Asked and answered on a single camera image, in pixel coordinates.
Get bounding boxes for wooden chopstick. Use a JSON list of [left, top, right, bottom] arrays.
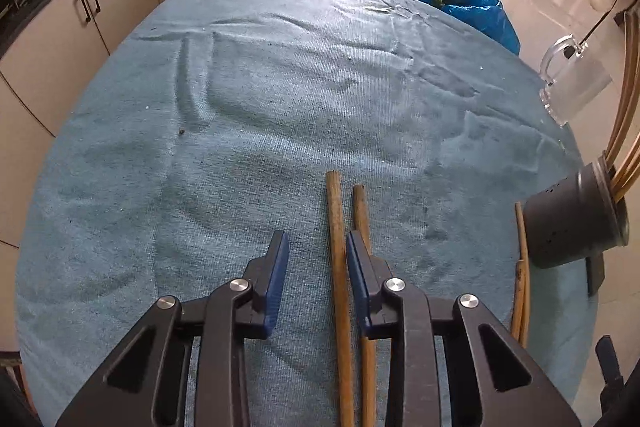
[[351, 184, 379, 427], [511, 202, 530, 348], [605, 11, 639, 169], [326, 170, 355, 427], [614, 157, 639, 202], [510, 260, 525, 340]]

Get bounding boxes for dark chopstick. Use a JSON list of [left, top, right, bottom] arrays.
[[612, 134, 640, 194]]

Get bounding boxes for lower kitchen cabinets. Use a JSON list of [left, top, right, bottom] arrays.
[[0, 0, 426, 353]]

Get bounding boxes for black smartphone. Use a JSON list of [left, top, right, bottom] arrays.
[[585, 253, 605, 297]]

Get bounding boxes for black utensil holder cup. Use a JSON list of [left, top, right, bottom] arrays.
[[523, 156, 629, 269]]

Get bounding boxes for blue towel table cover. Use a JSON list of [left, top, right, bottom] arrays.
[[15, 0, 582, 426]]

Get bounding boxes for clear glass mug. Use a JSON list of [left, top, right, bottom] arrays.
[[539, 35, 612, 127]]

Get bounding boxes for black power cable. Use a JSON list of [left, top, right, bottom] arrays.
[[562, 0, 629, 61]]

